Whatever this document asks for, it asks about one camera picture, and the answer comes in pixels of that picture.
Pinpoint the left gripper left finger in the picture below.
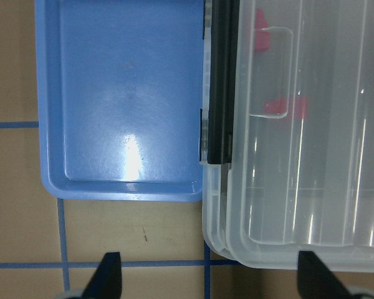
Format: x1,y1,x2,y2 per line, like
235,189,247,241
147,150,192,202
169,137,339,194
82,252,122,299

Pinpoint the black box latch handle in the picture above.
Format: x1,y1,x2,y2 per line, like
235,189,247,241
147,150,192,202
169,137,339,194
207,0,240,164

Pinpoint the blue plastic tray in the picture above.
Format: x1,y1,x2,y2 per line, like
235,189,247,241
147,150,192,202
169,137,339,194
35,1,204,202

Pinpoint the red block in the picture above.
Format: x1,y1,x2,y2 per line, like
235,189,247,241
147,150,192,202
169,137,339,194
254,9,271,52
264,97,308,120

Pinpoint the clear plastic box lid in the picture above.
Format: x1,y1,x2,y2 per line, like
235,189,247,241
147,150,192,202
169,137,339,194
200,1,374,272

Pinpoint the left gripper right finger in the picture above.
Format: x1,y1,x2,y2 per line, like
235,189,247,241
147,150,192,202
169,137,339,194
298,250,358,298

